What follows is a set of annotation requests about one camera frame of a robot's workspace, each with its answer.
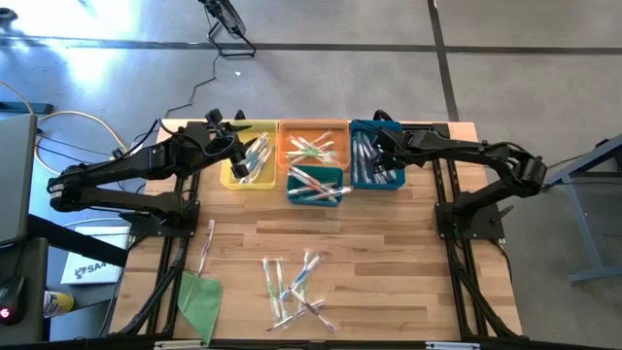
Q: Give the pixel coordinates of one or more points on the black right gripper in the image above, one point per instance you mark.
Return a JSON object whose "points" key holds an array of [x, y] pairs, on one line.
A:
{"points": [[394, 145]]}

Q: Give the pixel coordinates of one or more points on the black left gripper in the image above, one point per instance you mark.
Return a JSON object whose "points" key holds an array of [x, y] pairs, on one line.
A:
{"points": [[226, 143]]}

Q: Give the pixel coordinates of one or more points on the dark purple toothbrush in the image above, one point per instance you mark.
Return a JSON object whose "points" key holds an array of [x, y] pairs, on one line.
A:
{"points": [[371, 170]]}

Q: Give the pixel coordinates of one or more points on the yellow blue toothbrush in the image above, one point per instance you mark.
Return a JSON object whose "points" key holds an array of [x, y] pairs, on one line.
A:
{"points": [[250, 172]]}

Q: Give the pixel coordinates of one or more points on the purple bristle toothbrush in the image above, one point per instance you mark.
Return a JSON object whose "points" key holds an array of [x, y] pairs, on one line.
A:
{"points": [[355, 160]]}

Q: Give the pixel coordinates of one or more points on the purple-headed toothbrush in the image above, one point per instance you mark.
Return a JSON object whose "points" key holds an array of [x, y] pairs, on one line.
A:
{"points": [[318, 315]]}

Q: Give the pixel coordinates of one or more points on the white toothbrush purple bristles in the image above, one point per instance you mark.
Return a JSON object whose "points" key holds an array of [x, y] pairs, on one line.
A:
{"points": [[291, 317]]}

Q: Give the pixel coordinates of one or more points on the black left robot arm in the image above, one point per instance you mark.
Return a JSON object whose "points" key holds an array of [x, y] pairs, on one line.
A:
{"points": [[126, 170]]}

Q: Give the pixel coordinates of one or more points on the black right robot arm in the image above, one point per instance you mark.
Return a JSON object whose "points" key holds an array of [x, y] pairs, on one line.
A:
{"points": [[486, 155]]}

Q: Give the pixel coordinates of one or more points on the large teal-blue plastic bin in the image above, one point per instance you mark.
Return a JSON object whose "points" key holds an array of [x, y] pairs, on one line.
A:
{"points": [[401, 182]]}

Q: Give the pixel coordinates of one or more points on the yellow plastic bin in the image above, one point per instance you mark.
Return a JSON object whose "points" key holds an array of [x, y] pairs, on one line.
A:
{"points": [[228, 182]]}

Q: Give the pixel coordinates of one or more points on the orange plastic bin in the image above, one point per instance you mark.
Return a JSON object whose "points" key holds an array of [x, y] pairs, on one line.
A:
{"points": [[340, 127]]}

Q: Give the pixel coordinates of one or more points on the small teal plastic bin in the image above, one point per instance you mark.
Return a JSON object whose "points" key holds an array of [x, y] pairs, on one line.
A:
{"points": [[313, 203]]}

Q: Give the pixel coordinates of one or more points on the black floor fan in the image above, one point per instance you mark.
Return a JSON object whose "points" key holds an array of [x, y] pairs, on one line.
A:
{"points": [[228, 19]]}

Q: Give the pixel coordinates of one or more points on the green cloth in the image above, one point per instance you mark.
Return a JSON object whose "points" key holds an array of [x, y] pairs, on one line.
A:
{"points": [[199, 301]]}

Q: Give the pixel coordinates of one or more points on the black operator desk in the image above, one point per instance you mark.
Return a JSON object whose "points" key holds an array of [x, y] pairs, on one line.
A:
{"points": [[82, 243]]}

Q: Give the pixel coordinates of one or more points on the white printed box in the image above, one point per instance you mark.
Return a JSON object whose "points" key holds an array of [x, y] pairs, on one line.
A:
{"points": [[94, 265]]}

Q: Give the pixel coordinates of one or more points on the black floor bar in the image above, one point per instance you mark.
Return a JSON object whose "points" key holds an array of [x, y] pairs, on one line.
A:
{"points": [[26, 107]]}

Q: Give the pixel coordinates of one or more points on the grey laptop lid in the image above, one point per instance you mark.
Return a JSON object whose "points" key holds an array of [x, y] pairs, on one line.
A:
{"points": [[17, 180]]}

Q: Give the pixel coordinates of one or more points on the yellow white can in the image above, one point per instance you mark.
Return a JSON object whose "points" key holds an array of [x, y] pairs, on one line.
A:
{"points": [[58, 304]]}

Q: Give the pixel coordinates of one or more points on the black floor device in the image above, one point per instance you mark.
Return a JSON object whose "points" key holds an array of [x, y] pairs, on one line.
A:
{"points": [[7, 14]]}

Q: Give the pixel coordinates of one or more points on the black computer mouse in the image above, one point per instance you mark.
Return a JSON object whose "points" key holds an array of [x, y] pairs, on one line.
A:
{"points": [[10, 299]]}

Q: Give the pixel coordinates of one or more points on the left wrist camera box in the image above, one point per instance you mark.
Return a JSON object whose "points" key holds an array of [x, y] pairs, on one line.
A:
{"points": [[214, 117]]}

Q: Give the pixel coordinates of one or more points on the black aluminium rig frame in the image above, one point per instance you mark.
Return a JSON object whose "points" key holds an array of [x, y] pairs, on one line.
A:
{"points": [[193, 127]]}

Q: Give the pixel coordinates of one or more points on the silver aluminium bracket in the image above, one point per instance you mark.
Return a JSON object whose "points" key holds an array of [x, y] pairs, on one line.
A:
{"points": [[177, 346], [452, 346]]}

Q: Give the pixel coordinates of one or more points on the grey desk leg frame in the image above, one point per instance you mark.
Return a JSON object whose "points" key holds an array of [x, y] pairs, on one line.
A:
{"points": [[590, 243]]}

